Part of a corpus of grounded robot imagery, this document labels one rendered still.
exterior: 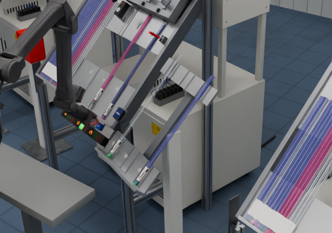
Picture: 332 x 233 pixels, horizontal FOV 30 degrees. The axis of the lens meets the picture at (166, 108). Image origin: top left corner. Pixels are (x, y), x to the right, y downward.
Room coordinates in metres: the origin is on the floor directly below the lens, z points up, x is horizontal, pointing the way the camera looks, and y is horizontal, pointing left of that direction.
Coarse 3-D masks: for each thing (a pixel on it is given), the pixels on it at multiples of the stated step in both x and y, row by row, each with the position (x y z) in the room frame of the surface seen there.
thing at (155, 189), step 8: (32, 64) 2.86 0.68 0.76; (40, 64) 2.89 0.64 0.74; (40, 80) 2.88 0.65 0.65; (160, 80) 2.83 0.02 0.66; (168, 80) 2.86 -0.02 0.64; (152, 88) 2.80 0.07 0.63; (168, 88) 2.70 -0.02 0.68; (176, 88) 2.69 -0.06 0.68; (160, 96) 2.63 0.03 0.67; (168, 96) 2.66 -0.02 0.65; (176, 96) 2.69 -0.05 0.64; (160, 104) 2.62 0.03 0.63; (64, 128) 2.93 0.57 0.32; (72, 128) 2.93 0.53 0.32; (56, 136) 2.87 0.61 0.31; (64, 136) 2.90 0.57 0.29; (128, 136) 2.27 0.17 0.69; (160, 184) 2.40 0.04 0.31; (152, 192) 2.34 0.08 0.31; (160, 192) 2.37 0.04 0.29; (136, 200) 2.28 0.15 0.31; (144, 200) 2.31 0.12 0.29
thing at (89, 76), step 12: (84, 60) 2.71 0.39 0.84; (84, 72) 2.65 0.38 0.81; (96, 72) 2.60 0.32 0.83; (84, 84) 2.59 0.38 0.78; (96, 84) 2.54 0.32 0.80; (108, 84) 2.50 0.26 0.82; (120, 84) 2.46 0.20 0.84; (84, 96) 2.53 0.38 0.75; (108, 96) 2.45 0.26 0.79; (120, 96) 2.41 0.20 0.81; (96, 108) 2.43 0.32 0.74; (108, 120) 2.34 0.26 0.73
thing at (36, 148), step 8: (16, 32) 3.24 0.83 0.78; (40, 48) 3.18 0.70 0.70; (32, 56) 3.14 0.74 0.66; (40, 56) 3.17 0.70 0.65; (32, 72) 3.18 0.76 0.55; (32, 80) 3.20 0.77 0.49; (32, 88) 3.21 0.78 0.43; (32, 96) 3.22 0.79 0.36; (40, 112) 3.18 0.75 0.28; (40, 120) 3.18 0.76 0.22; (40, 128) 3.19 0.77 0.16; (40, 136) 3.21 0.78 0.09; (24, 144) 3.24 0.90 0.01; (32, 144) 3.24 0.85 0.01; (40, 144) 3.22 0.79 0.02; (56, 144) 3.23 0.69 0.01; (64, 144) 3.23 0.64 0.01; (32, 152) 3.15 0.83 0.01; (40, 152) 3.15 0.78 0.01; (56, 152) 3.14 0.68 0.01; (40, 160) 3.06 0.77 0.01
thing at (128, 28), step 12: (120, 0) 2.88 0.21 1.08; (192, 0) 2.60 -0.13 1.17; (132, 12) 2.76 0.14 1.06; (144, 12) 2.72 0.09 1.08; (108, 24) 2.80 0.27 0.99; (120, 24) 2.75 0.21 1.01; (132, 24) 2.70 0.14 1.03; (156, 24) 2.62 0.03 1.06; (168, 24) 2.57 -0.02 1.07; (132, 36) 2.65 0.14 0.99; (144, 36) 2.60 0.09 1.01; (168, 36) 2.52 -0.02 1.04; (156, 48) 2.51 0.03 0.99
